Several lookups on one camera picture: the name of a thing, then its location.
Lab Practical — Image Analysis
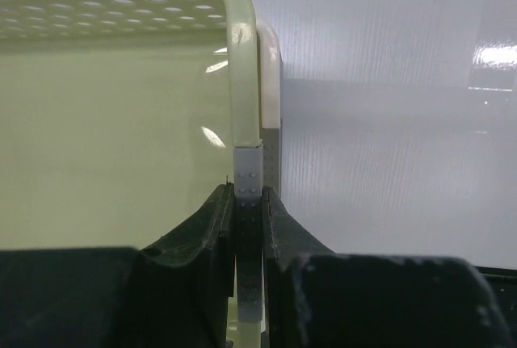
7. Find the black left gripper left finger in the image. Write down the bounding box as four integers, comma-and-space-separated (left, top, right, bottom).
1, 183, 234, 347

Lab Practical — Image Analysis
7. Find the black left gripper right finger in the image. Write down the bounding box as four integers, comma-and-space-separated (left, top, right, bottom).
263, 188, 516, 347

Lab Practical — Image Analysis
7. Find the green perforated plastic basket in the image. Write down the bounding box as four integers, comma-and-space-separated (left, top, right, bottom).
0, 0, 267, 348

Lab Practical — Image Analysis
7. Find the white perforated plastic basket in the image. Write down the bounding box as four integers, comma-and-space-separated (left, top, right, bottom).
254, 19, 284, 199

